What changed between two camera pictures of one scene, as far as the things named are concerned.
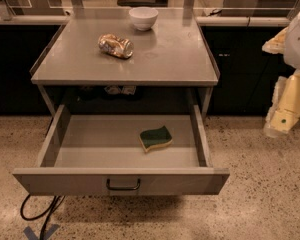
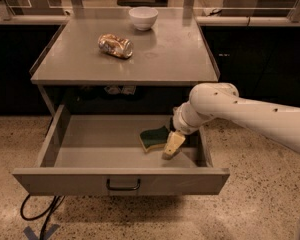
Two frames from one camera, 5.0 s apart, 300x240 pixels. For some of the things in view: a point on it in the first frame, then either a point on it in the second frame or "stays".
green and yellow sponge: [155, 137] stays
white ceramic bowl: [143, 18] stays
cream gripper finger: [291, 100] -> [173, 145]
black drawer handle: [124, 187] stays
